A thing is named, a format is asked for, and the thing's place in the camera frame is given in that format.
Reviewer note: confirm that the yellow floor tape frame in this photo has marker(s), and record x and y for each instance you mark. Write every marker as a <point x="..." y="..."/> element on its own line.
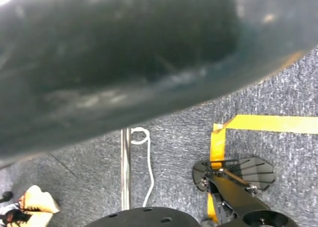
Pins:
<point x="273" y="123"/>

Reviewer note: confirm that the black robot lower body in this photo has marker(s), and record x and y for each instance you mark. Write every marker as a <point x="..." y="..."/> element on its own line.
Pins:
<point x="143" y="219"/>

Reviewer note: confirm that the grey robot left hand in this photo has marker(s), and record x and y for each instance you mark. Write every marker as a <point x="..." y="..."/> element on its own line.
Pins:
<point x="124" y="54"/>

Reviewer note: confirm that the steel workbench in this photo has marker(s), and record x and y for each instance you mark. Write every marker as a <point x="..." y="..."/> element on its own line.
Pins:
<point x="125" y="169"/>

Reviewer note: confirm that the person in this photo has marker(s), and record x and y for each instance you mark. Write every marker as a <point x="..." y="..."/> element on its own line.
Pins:
<point x="37" y="200"/>

